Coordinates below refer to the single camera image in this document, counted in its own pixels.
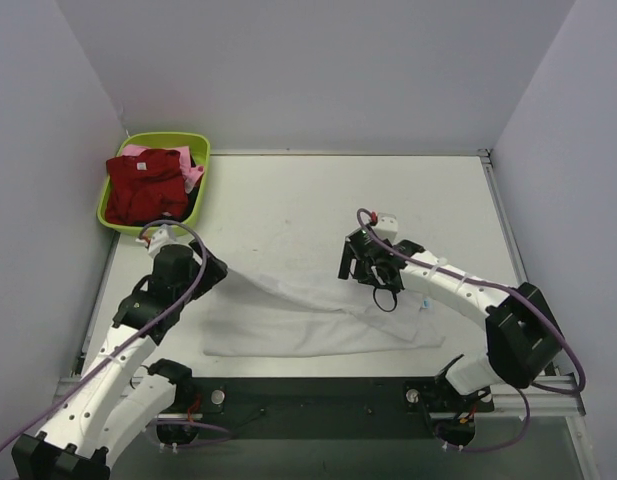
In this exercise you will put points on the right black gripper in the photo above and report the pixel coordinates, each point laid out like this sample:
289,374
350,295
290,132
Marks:
356,257

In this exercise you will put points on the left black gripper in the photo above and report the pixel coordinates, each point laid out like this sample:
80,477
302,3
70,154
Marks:
214,270

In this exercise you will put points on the white t shirt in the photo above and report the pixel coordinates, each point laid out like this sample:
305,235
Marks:
308,315

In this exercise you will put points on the green plastic basket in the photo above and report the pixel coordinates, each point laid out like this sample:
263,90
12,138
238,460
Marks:
200,149

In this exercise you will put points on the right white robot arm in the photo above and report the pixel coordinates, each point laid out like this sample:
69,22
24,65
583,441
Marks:
522,336

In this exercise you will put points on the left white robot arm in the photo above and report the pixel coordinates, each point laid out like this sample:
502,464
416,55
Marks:
91,426

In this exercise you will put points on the black t shirt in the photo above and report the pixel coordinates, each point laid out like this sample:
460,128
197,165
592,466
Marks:
195,172

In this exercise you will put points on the red t shirt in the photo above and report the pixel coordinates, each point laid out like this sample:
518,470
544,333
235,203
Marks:
144,187

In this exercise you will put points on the pink t shirt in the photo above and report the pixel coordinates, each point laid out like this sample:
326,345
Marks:
184,157

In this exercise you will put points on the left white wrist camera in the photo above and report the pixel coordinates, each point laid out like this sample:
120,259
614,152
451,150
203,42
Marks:
163,236

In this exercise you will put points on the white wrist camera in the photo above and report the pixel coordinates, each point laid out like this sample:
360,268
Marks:
385,226
163,236

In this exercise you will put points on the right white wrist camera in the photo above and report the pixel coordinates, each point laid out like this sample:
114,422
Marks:
385,226

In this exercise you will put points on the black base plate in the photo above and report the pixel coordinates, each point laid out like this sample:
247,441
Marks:
355,408

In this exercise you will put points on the aluminium front rail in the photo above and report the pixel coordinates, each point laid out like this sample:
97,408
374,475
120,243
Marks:
506,402

